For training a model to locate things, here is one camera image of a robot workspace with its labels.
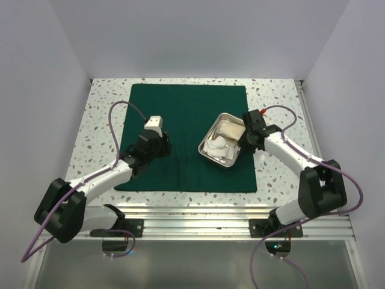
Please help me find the white gauze pad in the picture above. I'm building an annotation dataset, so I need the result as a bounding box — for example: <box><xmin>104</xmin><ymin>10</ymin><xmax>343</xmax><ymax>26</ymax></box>
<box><xmin>224</xmin><ymin>144</ymin><xmax>239</xmax><ymax>160</ymax></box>
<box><xmin>203</xmin><ymin>136</ymin><xmax>226</xmax><ymax>157</ymax></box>

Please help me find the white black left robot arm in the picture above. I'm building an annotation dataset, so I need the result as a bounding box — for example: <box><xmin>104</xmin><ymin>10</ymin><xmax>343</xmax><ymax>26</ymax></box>
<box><xmin>34</xmin><ymin>129</ymin><xmax>171</xmax><ymax>243</ymax></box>

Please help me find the beige packaged dressing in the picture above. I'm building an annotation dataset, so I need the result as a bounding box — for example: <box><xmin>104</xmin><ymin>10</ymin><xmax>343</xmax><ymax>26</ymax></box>
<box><xmin>217</xmin><ymin>120</ymin><xmax>245</xmax><ymax>141</ymax></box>

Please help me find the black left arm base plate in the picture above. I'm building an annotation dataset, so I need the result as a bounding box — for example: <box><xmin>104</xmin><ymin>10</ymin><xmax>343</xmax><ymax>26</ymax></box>
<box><xmin>121</xmin><ymin>219</ymin><xmax>144</xmax><ymax>238</ymax></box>

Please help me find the stainless steel tray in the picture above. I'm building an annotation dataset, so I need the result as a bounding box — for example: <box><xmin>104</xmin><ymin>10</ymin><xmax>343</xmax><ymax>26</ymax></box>
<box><xmin>198</xmin><ymin>113</ymin><xmax>245</xmax><ymax>168</ymax></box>

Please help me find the green surgical drape cloth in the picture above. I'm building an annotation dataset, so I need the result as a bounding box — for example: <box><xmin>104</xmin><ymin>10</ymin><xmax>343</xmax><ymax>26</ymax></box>
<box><xmin>115</xmin><ymin>84</ymin><xmax>257</xmax><ymax>193</ymax></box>

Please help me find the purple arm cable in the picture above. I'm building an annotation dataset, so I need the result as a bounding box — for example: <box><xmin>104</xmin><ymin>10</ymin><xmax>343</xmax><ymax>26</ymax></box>
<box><xmin>250</xmin><ymin>105</ymin><xmax>364</xmax><ymax>289</ymax></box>
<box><xmin>20</xmin><ymin>101</ymin><xmax>150</xmax><ymax>263</ymax></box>

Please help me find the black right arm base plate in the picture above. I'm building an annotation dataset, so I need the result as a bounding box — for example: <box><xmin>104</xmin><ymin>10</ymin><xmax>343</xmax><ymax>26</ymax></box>
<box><xmin>248</xmin><ymin>219</ymin><xmax>304</xmax><ymax>238</ymax></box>

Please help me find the aluminium extrusion frame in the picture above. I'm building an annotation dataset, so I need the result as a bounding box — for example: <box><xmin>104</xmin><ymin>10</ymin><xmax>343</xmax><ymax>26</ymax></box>
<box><xmin>22</xmin><ymin>78</ymin><xmax>362</xmax><ymax>289</ymax></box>

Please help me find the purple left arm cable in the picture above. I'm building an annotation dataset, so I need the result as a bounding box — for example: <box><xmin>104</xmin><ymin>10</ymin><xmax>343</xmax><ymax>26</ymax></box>
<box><xmin>20</xmin><ymin>101</ymin><xmax>150</xmax><ymax>263</ymax></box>

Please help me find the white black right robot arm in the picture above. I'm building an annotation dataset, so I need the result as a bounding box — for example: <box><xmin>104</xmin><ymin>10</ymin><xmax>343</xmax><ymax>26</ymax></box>
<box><xmin>238</xmin><ymin>110</ymin><xmax>347</xmax><ymax>237</ymax></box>

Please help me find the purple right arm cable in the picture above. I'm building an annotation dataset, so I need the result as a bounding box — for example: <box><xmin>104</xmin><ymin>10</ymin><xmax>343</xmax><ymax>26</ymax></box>
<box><xmin>250</xmin><ymin>105</ymin><xmax>364</xmax><ymax>289</ymax></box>

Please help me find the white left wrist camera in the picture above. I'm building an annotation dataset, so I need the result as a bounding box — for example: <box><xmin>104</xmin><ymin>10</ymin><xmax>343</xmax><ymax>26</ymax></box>
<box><xmin>144</xmin><ymin>116</ymin><xmax>163</xmax><ymax>137</ymax></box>

